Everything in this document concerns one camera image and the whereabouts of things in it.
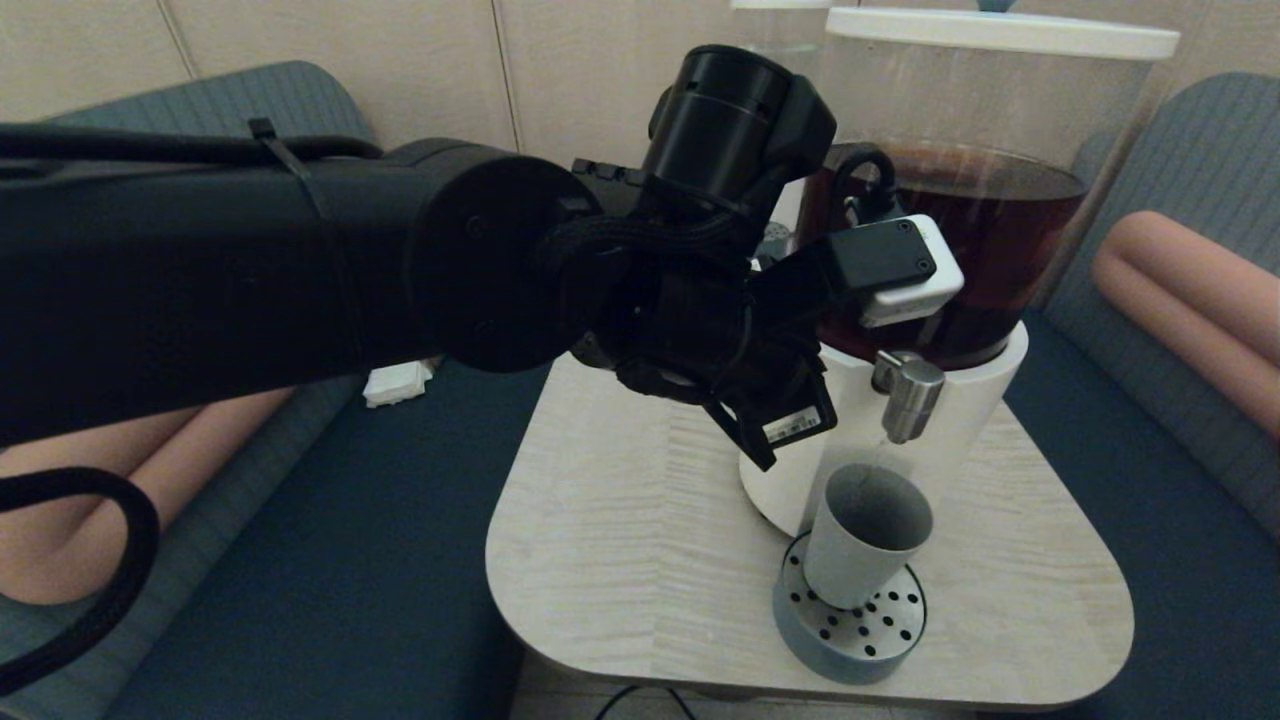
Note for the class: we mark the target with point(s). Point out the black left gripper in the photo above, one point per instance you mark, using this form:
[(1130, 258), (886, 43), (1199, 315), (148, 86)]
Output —
[(710, 340)]

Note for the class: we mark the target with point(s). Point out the metal dispenser tap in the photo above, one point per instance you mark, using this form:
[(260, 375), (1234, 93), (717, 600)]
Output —
[(910, 400)]

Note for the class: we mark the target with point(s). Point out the grey plastic cup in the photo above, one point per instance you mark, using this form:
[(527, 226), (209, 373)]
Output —
[(855, 570)]

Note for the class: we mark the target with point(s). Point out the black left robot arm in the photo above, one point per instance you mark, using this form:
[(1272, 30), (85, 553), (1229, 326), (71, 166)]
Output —
[(200, 270)]

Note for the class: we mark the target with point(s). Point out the white dispenser with dark tea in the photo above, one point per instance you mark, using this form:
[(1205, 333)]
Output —
[(985, 420)]

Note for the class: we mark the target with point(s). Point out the folded white napkin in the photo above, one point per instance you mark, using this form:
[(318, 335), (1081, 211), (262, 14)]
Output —
[(395, 388)]

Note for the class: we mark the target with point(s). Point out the small white water dispenser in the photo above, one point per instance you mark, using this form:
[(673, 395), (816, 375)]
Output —
[(770, 25)]

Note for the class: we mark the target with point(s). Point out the large perforated metal drip tray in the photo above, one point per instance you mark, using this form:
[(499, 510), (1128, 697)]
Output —
[(850, 645)]

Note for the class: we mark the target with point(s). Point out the white dispenser lid, blue knob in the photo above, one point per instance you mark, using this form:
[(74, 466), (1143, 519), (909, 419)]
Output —
[(1000, 32)]

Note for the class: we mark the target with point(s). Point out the blue ribbed sofa bench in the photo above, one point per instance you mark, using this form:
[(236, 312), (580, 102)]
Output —
[(1200, 150), (350, 600)]

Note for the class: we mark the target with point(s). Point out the pink sofa bolster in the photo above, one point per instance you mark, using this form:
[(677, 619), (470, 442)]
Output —
[(1180, 285), (220, 440)]

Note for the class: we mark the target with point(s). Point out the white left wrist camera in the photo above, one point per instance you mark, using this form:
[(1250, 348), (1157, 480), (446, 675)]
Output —
[(920, 290)]

